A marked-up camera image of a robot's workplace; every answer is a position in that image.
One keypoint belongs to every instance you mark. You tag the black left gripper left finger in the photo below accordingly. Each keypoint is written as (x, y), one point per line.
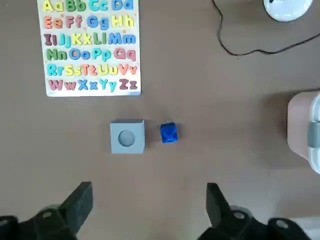
(70, 212)

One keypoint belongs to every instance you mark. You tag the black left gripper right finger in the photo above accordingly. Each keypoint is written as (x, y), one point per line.
(222, 215)

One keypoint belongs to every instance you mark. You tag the grey block with round hollow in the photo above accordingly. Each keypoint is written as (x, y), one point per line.
(127, 137)

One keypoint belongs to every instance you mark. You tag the small blue toy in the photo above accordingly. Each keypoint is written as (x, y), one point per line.
(169, 133)

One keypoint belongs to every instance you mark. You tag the white lid with grey clips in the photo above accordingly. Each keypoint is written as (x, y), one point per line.
(315, 160)

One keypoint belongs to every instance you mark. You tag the pink plastic bin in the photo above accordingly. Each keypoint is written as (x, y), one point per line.
(296, 127)

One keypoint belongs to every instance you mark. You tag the colourful alphabet puzzle board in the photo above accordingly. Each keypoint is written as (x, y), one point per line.
(92, 47)

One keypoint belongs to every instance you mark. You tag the white desk lamp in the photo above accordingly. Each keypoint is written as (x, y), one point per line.
(287, 10)

